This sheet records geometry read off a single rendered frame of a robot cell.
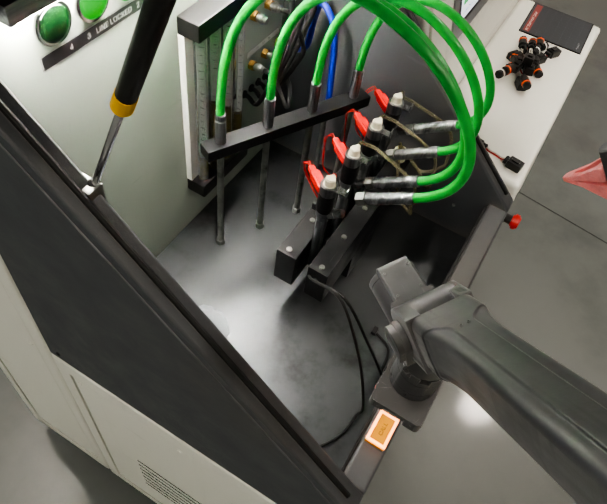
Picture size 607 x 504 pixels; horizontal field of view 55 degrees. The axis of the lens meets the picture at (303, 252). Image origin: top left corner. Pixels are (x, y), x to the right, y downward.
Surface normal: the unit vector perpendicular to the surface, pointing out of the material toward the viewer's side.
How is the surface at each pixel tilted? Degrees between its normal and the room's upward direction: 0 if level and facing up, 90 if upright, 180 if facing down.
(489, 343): 48
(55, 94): 90
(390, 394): 1
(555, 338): 0
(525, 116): 0
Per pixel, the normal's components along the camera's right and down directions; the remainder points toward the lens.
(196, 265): 0.11, -0.59
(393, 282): -0.20, -0.54
